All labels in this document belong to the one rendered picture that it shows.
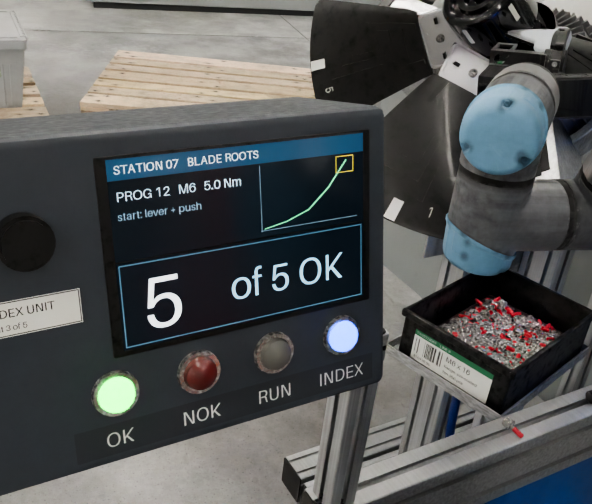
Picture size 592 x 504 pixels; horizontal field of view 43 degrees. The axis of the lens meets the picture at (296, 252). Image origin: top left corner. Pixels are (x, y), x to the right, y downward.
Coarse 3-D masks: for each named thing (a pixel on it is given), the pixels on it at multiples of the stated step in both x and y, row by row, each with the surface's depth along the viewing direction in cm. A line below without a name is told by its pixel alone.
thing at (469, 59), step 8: (456, 48) 111; (464, 48) 111; (448, 56) 111; (456, 56) 111; (464, 56) 111; (472, 56) 111; (480, 56) 111; (448, 64) 111; (464, 64) 111; (472, 64) 111; (480, 64) 111; (488, 64) 111; (440, 72) 110; (448, 72) 110; (456, 72) 111; (464, 72) 111; (480, 72) 111; (456, 80) 110; (464, 80) 111; (472, 80) 111; (464, 88) 110; (472, 88) 111
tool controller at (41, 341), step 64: (0, 128) 40; (64, 128) 39; (128, 128) 39; (192, 128) 40; (256, 128) 42; (320, 128) 44; (0, 192) 36; (64, 192) 38; (128, 192) 39; (192, 192) 41; (256, 192) 43; (320, 192) 45; (0, 256) 36; (64, 256) 38; (128, 256) 40; (256, 256) 44; (320, 256) 46; (0, 320) 37; (64, 320) 39; (256, 320) 45; (320, 320) 47; (0, 384) 38; (64, 384) 40; (256, 384) 46; (320, 384) 49; (0, 448) 39; (64, 448) 41; (128, 448) 43
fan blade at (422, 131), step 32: (416, 96) 109; (448, 96) 109; (384, 128) 109; (416, 128) 108; (448, 128) 108; (384, 160) 108; (416, 160) 107; (448, 160) 108; (384, 192) 107; (416, 192) 107; (448, 192) 106; (416, 224) 105
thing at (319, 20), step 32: (320, 0) 133; (320, 32) 132; (352, 32) 127; (384, 32) 123; (416, 32) 120; (352, 64) 129; (384, 64) 125; (416, 64) 122; (320, 96) 134; (352, 96) 130; (384, 96) 127
